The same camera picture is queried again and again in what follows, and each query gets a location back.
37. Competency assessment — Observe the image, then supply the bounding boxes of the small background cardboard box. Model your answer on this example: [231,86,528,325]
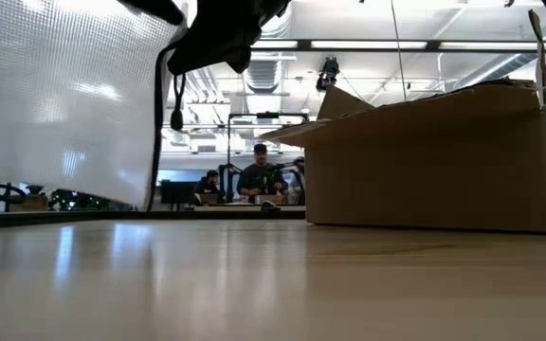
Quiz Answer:
[9,193,49,212]

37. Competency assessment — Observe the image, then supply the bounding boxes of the black background chair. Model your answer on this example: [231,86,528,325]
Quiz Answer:
[160,179,198,212]

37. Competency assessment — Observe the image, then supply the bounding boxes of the thin hanging cable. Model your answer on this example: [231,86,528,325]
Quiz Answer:
[389,0,410,102]

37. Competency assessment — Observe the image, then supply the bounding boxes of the taped brown cardboard box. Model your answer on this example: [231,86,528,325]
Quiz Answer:
[258,9,546,236]

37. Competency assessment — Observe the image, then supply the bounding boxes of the black hanging camera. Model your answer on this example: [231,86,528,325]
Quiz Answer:
[314,56,341,94]

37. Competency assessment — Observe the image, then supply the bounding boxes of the black background rig frame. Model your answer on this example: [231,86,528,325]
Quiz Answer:
[225,111,310,206]

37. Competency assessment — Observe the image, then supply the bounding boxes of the grey mesh zipper pouch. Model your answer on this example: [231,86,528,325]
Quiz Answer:
[0,0,190,213]

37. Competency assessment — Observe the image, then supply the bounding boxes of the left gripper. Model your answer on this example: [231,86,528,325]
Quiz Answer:
[116,0,293,76]

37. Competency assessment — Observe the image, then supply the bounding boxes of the person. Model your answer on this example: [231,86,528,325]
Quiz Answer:
[236,143,290,206]
[193,169,223,206]

